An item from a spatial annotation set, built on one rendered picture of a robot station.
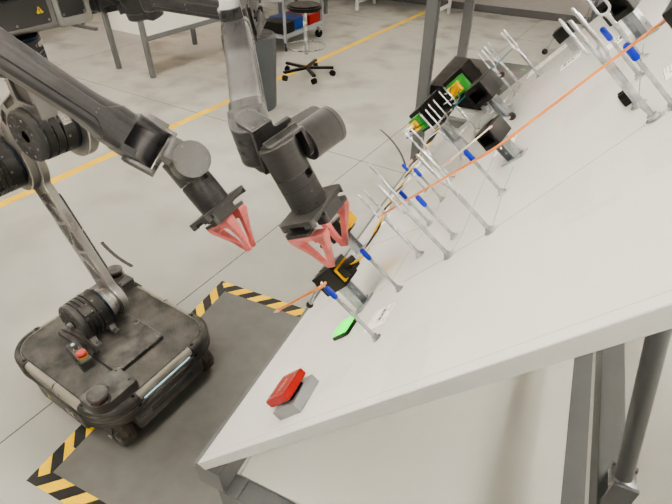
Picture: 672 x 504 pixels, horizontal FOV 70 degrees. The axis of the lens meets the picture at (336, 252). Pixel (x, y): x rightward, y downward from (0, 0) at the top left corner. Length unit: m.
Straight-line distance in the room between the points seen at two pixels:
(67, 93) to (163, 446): 1.48
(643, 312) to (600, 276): 0.07
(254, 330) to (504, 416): 1.45
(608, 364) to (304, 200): 0.61
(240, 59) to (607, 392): 0.84
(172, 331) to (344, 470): 1.22
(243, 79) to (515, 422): 0.83
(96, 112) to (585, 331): 0.69
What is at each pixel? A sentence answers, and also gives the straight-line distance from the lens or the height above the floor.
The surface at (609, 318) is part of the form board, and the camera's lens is 0.38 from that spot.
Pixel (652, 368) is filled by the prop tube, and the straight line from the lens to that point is 0.62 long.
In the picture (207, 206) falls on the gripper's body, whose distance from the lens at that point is 0.84.
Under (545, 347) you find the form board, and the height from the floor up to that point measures 1.39.
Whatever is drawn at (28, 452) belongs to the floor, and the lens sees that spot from 2.22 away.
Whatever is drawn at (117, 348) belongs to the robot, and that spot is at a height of 0.26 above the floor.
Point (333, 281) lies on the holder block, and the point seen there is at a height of 1.15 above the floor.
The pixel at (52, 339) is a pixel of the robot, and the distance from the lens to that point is 2.21.
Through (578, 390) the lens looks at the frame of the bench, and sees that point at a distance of 1.19.
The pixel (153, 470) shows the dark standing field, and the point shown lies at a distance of 1.99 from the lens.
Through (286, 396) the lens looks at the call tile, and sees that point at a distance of 0.67.
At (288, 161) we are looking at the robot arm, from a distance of 0.67.
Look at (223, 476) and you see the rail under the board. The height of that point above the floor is 0.85.
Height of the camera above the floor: 1.67
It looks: 38 degrees down
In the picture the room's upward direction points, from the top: straight up
